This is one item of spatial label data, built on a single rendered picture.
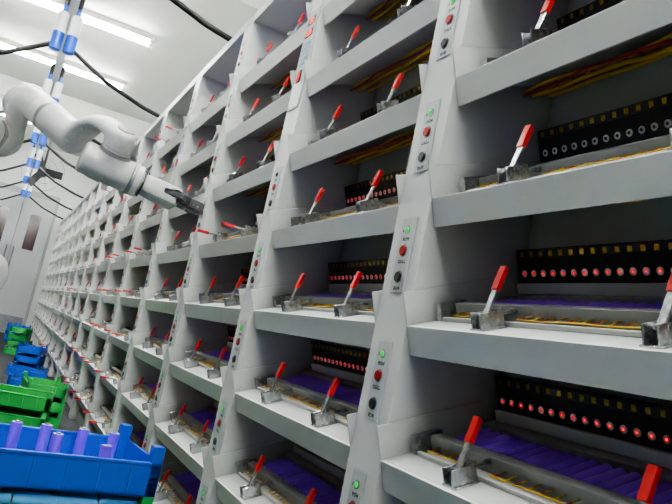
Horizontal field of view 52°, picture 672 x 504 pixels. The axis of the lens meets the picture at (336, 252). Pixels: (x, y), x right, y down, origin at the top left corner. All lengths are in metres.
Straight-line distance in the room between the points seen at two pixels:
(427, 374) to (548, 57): 0.48
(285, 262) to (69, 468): 0.77
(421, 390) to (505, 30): 0.60
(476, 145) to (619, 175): 0.38
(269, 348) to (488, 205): 0.88
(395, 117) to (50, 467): 0.82
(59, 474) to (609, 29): 0.98
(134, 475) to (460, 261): 0.62
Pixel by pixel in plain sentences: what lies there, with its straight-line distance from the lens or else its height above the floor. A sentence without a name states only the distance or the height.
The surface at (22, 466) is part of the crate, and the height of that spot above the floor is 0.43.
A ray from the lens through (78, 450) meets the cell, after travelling 1.34.
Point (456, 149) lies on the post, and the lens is 1.11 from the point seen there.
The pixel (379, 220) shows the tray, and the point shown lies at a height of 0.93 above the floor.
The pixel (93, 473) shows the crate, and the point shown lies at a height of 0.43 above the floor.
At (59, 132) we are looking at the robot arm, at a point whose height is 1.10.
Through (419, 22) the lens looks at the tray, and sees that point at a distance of 1.36.
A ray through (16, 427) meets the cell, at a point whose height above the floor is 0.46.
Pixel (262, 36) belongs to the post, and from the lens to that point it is 2.58.
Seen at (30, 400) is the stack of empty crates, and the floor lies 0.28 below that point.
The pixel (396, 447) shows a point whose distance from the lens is 1.05.
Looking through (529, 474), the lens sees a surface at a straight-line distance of 0.90.
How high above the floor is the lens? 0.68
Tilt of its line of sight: 8 degrees up
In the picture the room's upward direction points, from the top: 12 degrees clockwise
